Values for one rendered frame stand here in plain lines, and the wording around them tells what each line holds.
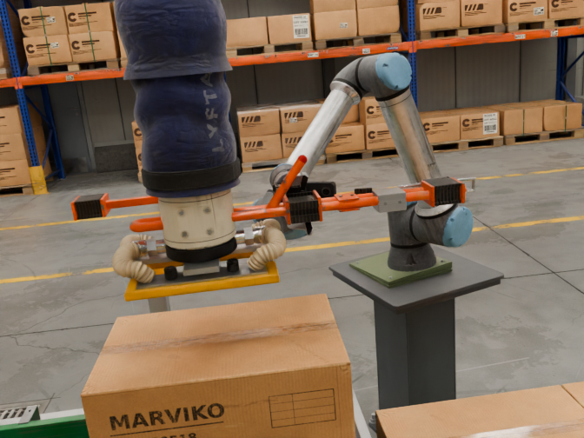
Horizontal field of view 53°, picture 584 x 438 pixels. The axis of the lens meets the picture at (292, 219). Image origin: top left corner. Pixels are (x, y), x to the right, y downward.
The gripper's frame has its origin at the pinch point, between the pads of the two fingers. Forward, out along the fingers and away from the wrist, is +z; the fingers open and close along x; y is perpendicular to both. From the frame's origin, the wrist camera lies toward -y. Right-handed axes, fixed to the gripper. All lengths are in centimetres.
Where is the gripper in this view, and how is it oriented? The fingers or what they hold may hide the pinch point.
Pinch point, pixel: (309, 205)
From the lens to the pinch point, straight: 142.5
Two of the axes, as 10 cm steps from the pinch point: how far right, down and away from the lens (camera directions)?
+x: -0.9, -9.6, -2.7
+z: 1.2, 2.6, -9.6
